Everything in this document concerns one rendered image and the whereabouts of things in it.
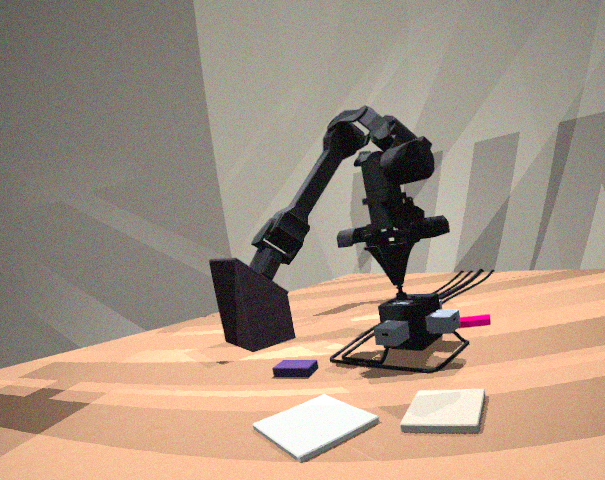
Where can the white flat rectangular slab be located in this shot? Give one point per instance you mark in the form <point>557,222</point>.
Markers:
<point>314,426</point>

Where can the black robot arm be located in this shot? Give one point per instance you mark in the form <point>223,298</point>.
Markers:
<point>405,159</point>

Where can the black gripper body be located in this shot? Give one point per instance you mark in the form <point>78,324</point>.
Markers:
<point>386,211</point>

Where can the magenta rectangular bar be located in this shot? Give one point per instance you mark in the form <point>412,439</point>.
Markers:
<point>474,321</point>

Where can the white flat square pad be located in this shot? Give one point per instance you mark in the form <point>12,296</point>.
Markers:
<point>452,411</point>

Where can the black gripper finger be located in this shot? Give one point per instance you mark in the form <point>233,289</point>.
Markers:
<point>399,254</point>
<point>381,255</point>

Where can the purple flat rectangular block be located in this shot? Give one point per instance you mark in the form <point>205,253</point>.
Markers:
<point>295,368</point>

